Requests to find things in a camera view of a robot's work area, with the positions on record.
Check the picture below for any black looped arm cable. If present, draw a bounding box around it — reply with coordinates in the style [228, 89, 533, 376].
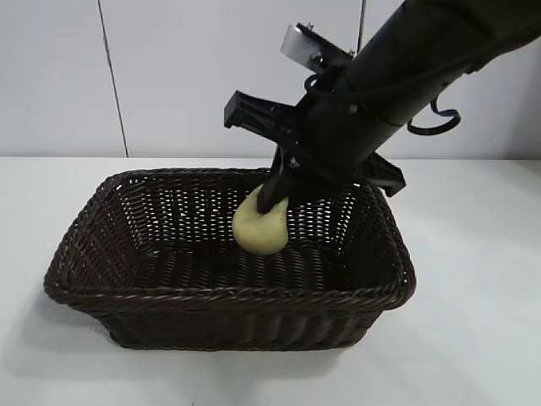
[407, 95, 462, 137]

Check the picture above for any dark brown wicker basket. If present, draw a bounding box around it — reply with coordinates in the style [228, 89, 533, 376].
[42, 167, 418, 352]

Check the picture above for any pale yellow egg yolk pastry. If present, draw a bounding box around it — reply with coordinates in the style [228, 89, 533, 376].
[232, 185, 291, 255]

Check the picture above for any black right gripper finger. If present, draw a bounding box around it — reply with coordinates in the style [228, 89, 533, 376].
[256, 145, 298, 213]

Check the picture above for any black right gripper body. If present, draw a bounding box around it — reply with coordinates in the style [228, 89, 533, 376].
[222, 78, 407, 199]

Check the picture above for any thin black camera cable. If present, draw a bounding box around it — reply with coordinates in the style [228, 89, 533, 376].
[303, 71, 352, 96]

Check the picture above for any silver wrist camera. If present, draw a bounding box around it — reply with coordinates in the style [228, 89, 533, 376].
[280, 20, 356, 75]

